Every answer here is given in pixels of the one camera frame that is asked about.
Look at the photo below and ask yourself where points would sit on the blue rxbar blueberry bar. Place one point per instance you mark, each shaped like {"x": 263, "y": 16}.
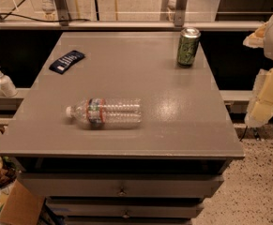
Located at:
{"x": 63, "y": 63}

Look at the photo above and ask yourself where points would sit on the white pump lotion bottle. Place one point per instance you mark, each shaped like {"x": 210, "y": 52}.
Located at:
{"x": 7, "y": 86}

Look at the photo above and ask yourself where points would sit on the metal railing frame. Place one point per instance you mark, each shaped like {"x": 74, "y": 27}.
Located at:
{"x": 137, "y": 15}

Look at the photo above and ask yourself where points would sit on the clear plastic water bottle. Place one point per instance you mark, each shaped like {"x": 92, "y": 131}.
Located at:
{"x": 100, "y": 111}

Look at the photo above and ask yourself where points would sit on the grey drawer cabinet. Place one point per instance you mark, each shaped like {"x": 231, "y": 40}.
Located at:
{"x": 101, "y": 190}

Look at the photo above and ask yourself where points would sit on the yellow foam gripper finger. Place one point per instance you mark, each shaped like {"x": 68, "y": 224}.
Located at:
{"x": 260, "y": 108}

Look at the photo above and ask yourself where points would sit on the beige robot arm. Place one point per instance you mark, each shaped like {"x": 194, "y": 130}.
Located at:
{"x": 262, "y": 38}

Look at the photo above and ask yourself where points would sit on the green soda can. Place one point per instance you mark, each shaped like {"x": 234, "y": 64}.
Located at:
{"x": 187, "y": 46}

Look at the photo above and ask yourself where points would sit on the brown cardboard box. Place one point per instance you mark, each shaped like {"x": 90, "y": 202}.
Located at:
{"x": 22, "y": 207}

